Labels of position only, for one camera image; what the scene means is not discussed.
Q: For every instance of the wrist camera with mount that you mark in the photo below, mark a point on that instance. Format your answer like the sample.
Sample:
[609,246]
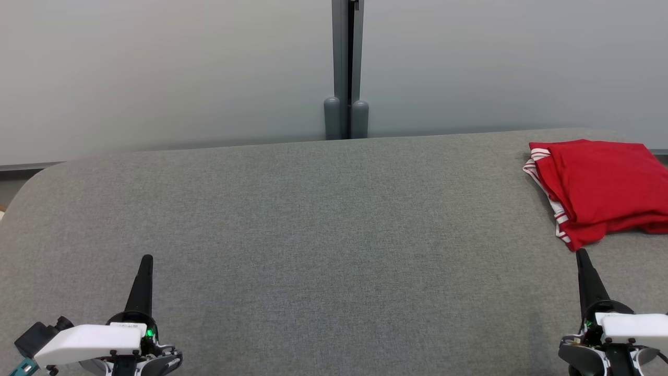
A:
[636,325]
[88,342]

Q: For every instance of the red white striped garment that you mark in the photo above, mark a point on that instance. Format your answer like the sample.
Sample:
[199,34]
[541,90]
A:
[587,236]
[610,177]

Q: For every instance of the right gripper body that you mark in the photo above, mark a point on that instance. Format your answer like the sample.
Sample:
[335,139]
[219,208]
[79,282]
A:
[579,352]

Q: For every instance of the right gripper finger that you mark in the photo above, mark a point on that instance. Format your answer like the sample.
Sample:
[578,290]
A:
[589,287]

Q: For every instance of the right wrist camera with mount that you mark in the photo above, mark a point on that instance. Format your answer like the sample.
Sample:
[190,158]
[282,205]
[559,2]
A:
[636,325]

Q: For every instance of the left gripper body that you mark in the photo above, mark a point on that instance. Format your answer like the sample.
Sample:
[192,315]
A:
[156,360]

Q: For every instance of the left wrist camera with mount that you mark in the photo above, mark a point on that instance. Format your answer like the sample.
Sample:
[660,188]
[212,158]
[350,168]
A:
[88,342]

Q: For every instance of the grey metal partition post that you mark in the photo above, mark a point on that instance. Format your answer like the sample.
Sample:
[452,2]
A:
[342,52]

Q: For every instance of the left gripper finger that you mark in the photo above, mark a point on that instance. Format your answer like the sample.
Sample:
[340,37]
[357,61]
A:
[142,292]

